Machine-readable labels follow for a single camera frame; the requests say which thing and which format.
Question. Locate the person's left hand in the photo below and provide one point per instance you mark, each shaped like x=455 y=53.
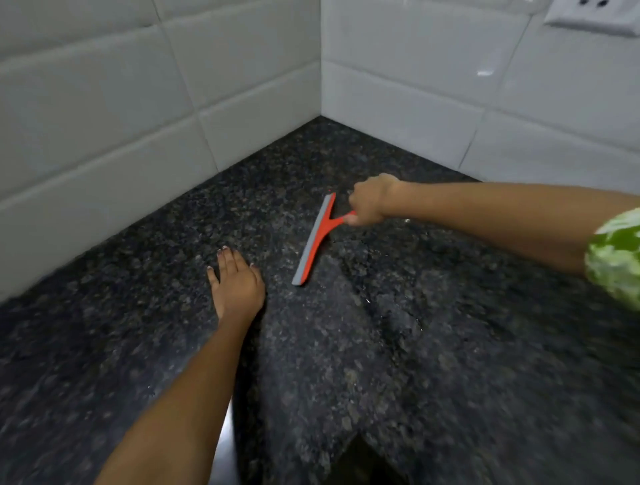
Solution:
x=240 y=292

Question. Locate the green floral sleeve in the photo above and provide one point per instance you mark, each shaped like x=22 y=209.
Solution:
x=617 y=260

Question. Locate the white wall socket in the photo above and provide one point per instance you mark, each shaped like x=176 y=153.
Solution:
x=590 y=17

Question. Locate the person's left forearm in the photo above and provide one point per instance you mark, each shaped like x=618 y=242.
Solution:
x=175 y=414

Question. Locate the person's right forearm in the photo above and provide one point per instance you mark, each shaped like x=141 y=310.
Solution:
x=500 y=220

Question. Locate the red squeegee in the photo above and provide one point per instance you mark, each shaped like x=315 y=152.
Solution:
x=315 y=245

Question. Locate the person's right hand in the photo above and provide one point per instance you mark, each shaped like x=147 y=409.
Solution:
x=372 y=200

